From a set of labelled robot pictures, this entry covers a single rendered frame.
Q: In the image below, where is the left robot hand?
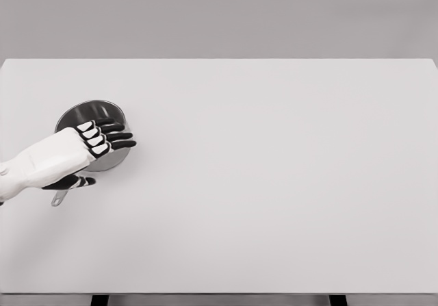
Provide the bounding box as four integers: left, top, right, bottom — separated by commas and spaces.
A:
25, 117, 138, 191

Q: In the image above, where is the steel pot with long handle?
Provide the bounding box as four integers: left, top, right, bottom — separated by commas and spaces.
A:
51, 97, 132, 207

